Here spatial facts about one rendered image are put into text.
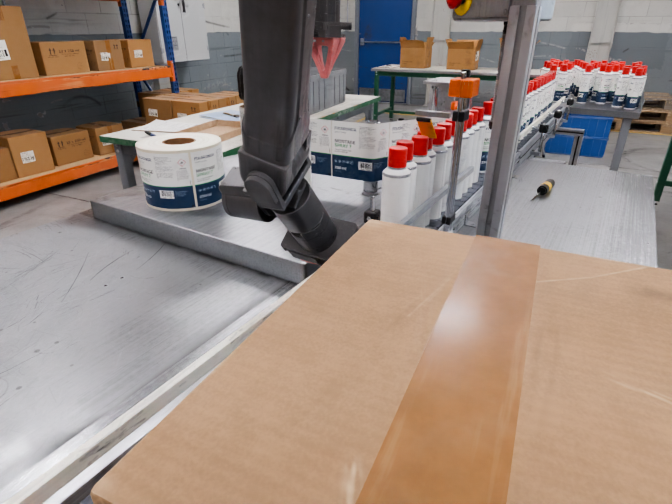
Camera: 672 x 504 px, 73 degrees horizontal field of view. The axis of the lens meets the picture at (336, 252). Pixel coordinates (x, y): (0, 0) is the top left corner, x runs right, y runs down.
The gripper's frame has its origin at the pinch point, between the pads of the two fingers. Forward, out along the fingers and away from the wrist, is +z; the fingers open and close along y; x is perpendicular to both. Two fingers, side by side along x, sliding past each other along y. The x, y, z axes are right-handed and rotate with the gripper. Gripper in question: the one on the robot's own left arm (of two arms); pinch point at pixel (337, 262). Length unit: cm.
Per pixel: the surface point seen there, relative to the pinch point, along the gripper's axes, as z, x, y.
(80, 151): 168, -91, 375
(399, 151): 0.0, -22.9, -1.7
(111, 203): 10, -2, 70
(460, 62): 358, -428, 151
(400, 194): 5.6, -17.8, -2.7
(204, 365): -14.5, 22.4, 2.9
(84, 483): -30.3, 33.6, -4.1
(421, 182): 12.4, -25.3, -2.8
